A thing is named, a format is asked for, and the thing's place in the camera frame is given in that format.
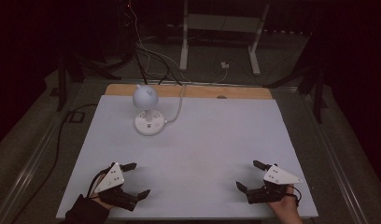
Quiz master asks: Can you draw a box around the long black floor cable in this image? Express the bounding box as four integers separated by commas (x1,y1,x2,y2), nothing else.
10,104,100,224

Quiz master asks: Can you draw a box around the white table mat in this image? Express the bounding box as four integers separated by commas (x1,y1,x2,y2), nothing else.
55,94,319,220

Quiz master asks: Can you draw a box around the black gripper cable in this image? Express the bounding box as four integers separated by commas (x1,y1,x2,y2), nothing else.
285,185,303,207
87,168,108,199

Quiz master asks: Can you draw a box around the white round-headed table lamp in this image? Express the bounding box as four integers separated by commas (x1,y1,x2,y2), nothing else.
132,83,165,137

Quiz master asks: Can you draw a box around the white metal stand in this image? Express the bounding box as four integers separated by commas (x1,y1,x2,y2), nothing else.
179,0,271,77

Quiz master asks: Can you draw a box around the person's left hand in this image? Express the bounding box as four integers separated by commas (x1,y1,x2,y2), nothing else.
91,191,115,211

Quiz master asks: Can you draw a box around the black cable bundle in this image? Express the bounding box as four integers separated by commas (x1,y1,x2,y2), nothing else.
133,42,184,87

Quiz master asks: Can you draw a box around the black tripod stand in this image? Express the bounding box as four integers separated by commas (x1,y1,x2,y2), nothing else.
262,66,329,124

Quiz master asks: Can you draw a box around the wooden table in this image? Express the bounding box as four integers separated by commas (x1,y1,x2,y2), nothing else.
104,83,274,101

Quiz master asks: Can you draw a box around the metal floor rail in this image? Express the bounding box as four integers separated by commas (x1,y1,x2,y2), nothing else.
303,92,371,224
0,81,87,224

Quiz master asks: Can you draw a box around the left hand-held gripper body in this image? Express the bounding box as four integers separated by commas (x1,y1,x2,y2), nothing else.
93,161,140,212

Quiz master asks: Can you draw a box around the thin white cable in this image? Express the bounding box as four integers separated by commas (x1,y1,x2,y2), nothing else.
128,2,168,77

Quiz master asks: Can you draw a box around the black square floor plate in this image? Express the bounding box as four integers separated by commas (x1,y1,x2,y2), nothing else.
67,110,86,124

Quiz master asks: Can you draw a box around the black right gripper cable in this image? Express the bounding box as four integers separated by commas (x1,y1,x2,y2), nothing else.
285,185,303,207

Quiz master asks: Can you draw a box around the white lamp cable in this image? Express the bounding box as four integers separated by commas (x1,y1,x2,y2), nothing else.
162,68,229,125

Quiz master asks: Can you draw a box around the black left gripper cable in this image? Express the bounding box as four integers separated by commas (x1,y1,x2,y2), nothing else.
87,168,108,199

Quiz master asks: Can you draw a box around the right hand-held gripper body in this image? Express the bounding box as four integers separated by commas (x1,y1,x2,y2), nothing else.
246,164,303,205

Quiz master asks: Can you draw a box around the person's right hand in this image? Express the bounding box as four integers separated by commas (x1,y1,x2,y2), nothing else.
267,184,303,219

